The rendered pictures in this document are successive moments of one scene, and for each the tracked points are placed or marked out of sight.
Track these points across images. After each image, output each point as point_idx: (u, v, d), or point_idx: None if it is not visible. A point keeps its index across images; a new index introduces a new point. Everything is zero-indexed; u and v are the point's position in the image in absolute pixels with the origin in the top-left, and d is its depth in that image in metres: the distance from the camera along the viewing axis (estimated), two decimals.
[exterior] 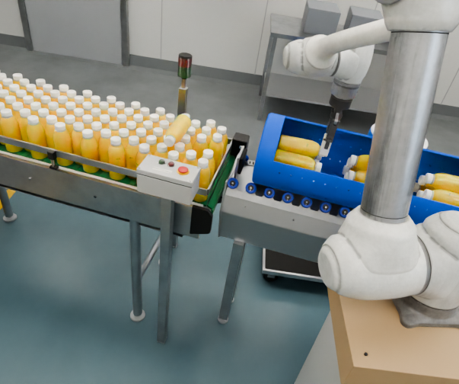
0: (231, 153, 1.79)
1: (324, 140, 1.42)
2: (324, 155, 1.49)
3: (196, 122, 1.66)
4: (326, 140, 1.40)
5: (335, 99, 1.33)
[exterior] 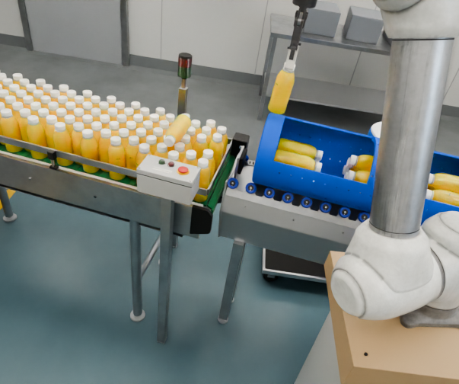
0: (231, 153, 1.79)
1: (288, 49, 1.27)
2: (293, 65, 1.32)
3: (196, 122, 1.66)
4: (291, 46, 1.24)
5: None
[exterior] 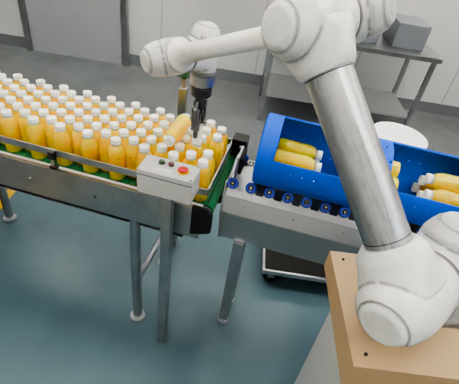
0: (231, 153, 1.79)
1: (192, 129, 1.45)
2: (199, 140, 1.51)
3: None
4: (192, 129, 1.43)
5: (192, 88, 1.36)
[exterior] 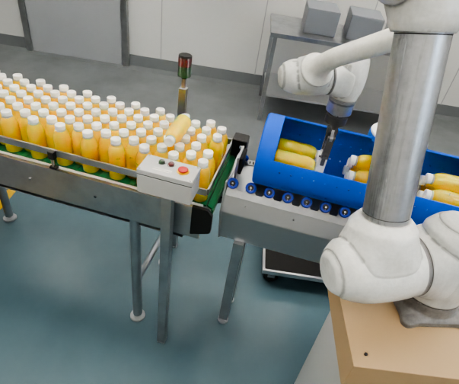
0: (231, 153, 1.79)
1: (320, 157, 1.40)
2: (199, 145, 1.52)
3: (196, 122, 1.66)
4: (322, 157, 1.38)
5: (330, 116, 1.31)
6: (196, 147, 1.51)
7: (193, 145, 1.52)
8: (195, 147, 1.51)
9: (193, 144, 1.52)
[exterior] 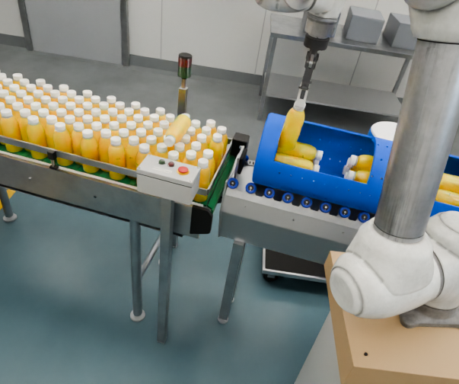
0: (231, 153, 1.79)
1: (300, 88, 1.27)
2: (199, 145, 1.52)
3: (196, 122, 1.66)
4: (301, 87, 1.25)
5: (309, 38, 1.18)
6: (196, 147, 1.51)
7: (193, 145, 1.52)
8: (195, 147, 1.51)
9: (193, 144, 1.52)
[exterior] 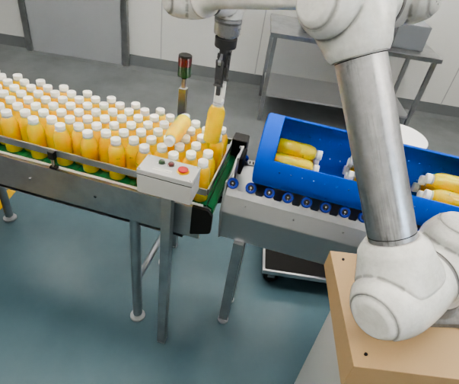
0: (231, 153, 1.79)
1: (215, 85, 1.36)
2: (199, 145, 1.52)
3: (196, 122, 1.66)
4: (215, 84, 1.34)
5: (217, 38, 1.27)
6: (196, 147, 1.51)
7: (193, 145, 1.52)
8: (195, 147, 1.51)
9: (193, 144, 1.52)
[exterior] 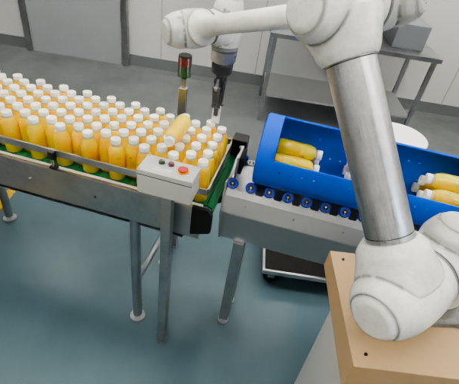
0: (231, 153, 1.79)
1: (212, 107, 1.43)
2: (199, 145, 1.52)
3: (196, 122, 1.66)
4: (212, 107, 1.41)
5: (214, 65, 1.33)
6: (196, 147, 1.51)
7: (193, 145, 1.52)
8: (195, 147, 1.51)
9: (193, 144, 1.52)
